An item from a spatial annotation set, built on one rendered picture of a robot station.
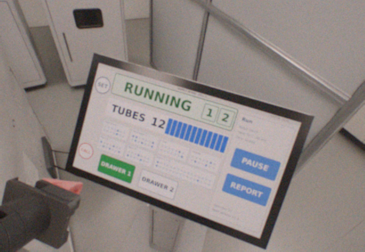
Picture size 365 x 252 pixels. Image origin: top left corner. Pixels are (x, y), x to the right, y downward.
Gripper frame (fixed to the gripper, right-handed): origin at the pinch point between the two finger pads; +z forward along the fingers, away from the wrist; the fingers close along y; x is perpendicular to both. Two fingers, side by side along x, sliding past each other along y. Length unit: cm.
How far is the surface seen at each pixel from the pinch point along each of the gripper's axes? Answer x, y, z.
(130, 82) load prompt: -20.0, 2.3, 14.6
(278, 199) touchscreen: -5.1, -37.1, 14.9
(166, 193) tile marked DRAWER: 2.5, -13.5, 14.7
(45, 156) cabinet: 37, 69, 74
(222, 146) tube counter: -12.3, -22.4, 14.8
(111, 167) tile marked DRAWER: 1.3, 1.3, 14.6
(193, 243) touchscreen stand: 64, -28, 91
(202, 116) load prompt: -17.5, -16.2, 14.7
